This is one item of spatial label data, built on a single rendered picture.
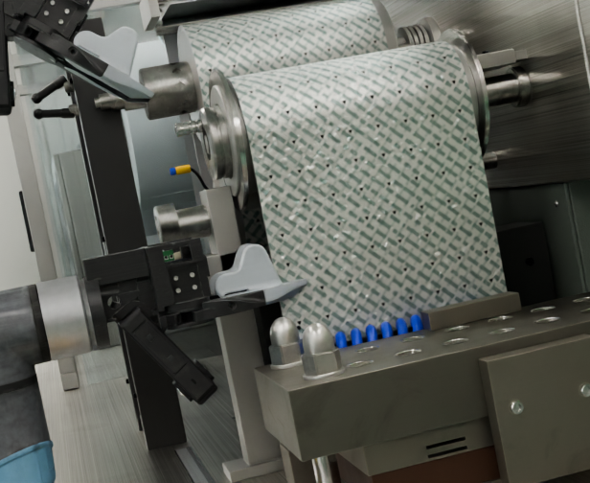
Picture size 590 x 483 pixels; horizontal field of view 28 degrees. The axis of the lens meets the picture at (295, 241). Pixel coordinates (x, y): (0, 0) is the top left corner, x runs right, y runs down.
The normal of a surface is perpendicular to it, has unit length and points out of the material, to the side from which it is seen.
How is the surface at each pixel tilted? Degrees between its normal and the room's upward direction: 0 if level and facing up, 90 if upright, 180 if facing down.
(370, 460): 90
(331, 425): 90
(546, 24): 90
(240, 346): 90
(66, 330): 101
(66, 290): 44
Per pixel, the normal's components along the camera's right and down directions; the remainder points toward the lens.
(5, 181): 0.21, 0.01
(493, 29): -0.96, 0.20
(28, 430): 0.68, -0.09
